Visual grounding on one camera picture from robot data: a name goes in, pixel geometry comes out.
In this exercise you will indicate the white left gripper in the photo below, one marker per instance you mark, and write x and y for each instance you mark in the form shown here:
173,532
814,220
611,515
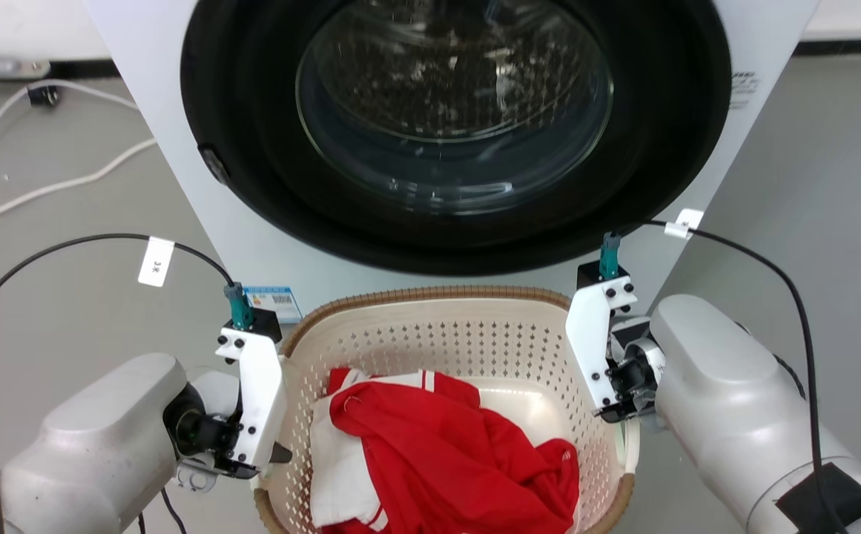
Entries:
261,393

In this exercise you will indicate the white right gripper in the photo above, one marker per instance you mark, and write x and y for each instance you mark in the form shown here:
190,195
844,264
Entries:
587,341

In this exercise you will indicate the grey-white right robot arm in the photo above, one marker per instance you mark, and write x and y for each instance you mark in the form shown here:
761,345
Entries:
734,393

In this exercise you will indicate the grey-white left robot arm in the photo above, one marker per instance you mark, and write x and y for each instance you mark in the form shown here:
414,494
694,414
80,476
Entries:
81,445

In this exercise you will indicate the cream perforated laundry basket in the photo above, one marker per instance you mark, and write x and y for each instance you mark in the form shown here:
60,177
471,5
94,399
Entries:
467,341

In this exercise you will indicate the white garment with red stripes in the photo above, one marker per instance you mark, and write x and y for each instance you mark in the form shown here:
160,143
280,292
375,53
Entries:
337,475

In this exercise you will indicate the blue-white energy label sticker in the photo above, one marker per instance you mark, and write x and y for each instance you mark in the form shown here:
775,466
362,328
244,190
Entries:
276,302

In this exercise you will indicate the white front-load washing machine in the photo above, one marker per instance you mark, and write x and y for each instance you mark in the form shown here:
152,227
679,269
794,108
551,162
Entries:
267,245

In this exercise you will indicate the black round washer door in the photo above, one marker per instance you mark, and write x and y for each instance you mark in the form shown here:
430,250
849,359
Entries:
452,111

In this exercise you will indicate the grey text sticker on washer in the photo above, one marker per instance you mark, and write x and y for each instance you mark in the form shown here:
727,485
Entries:
743,89

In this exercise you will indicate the black plug adapter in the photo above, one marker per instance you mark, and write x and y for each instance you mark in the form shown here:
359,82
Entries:
43,95

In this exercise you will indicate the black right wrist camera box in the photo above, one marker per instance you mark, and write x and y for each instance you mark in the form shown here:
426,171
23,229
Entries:
590,274

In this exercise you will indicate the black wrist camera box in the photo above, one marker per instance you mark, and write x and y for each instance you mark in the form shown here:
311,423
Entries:
267,322
590,274

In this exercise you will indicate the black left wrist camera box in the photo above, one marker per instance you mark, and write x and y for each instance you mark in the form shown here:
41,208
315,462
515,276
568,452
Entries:
267,322

